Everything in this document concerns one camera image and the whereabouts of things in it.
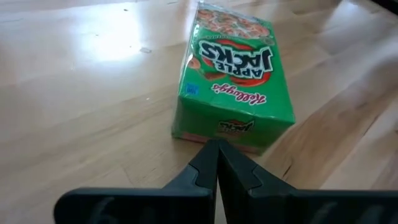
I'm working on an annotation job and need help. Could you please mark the green Apple Jacks cereal box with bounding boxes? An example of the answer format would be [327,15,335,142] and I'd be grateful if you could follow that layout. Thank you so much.
[171,1,296,156]

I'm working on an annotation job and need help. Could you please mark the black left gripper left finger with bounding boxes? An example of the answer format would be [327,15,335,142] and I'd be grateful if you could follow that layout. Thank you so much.
[53,139,220,224]

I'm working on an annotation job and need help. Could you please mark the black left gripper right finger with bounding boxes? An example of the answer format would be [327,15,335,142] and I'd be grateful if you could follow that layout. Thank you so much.
[217,139,398,224]

